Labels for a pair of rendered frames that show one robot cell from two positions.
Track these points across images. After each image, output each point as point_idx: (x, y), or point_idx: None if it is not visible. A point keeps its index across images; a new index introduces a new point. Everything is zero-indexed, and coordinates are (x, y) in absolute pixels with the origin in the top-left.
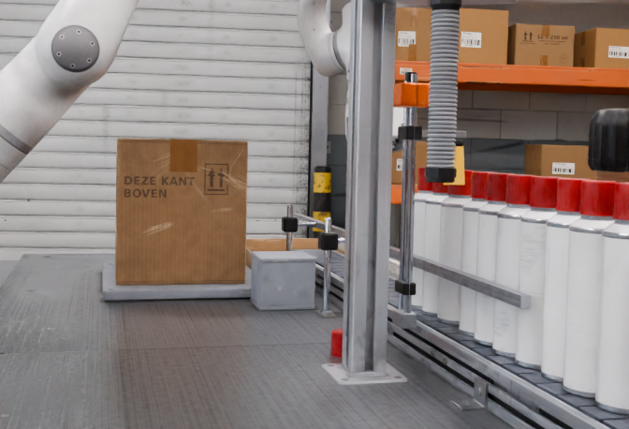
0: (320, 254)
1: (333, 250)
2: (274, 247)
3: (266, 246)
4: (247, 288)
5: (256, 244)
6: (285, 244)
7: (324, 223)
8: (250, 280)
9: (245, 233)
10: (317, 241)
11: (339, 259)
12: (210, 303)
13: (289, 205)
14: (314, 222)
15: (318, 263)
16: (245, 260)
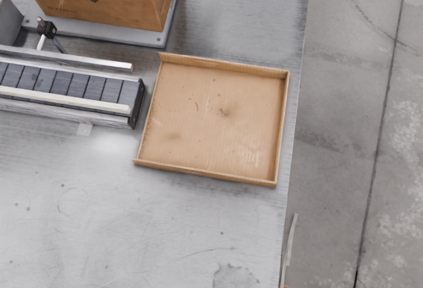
0: (95, 92)
1: (125, 121)
2: (281, 119)
3: (282, 109)
4: (28, 11)
5: (284, 97)
6: (280, 130)
7: (11, 48)
8: (58, 22)
9: None
10: (276, 168)
11: (52, 93)
12: None
13: (36, 17)
14: (36, 48)
15: (39, 67)
16: (38, 4)
